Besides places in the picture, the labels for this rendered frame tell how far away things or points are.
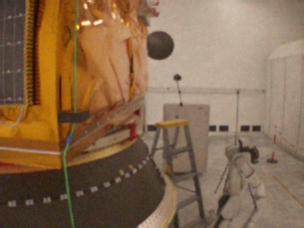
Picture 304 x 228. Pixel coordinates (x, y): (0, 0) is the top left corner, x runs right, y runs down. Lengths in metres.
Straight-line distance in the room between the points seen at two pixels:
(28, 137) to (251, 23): 9.20
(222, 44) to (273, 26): 2.21
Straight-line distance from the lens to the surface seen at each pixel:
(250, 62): 9.36
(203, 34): 9.09
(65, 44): 0.75
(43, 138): 0.77
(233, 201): 2.03
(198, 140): 5.05
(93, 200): 1.23
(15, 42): 0.75
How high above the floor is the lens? 2.01
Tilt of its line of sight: 8 degrees down
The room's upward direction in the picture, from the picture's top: straight up
